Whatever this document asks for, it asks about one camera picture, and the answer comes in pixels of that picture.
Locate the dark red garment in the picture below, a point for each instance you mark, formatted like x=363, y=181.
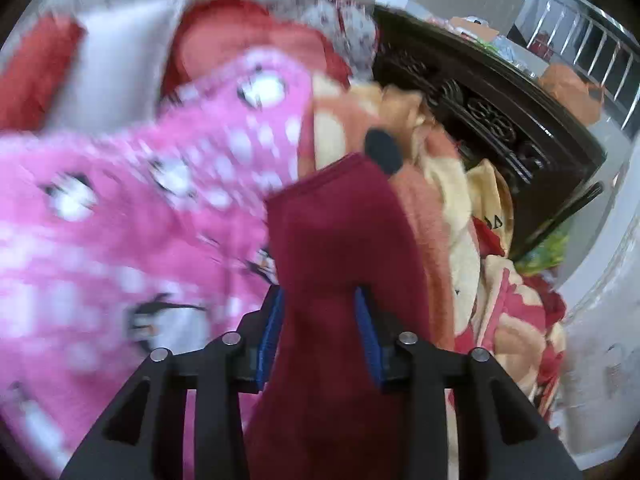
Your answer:
x=340, y=240

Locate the orange floral fleece blanket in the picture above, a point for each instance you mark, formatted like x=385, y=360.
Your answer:
x=450, y=200

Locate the orange bag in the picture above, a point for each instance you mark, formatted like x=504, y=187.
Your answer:
x=570, y=90

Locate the metal railing rack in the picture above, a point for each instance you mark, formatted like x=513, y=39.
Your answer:
x=585, y=35

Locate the green cloth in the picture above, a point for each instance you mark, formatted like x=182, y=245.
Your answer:
x=545, y=252

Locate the white pillow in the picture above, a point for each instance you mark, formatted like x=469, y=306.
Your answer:
x=115, y=60

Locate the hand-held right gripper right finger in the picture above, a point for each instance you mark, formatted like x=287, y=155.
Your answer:
x=371, y=342

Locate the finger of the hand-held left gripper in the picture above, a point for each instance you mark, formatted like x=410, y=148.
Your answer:
x=382, y=150

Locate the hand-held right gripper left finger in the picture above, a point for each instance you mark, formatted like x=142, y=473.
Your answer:
x=267, y=332

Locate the pink penguin print blanket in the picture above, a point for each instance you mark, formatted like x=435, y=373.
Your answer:
x=125, y=210

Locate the red heart-shaped pillow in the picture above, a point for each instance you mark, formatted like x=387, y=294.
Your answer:
x=35, y=70
x=240, y=30

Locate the dark carved wooden cabinet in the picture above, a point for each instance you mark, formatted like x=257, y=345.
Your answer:
x=500, y=110

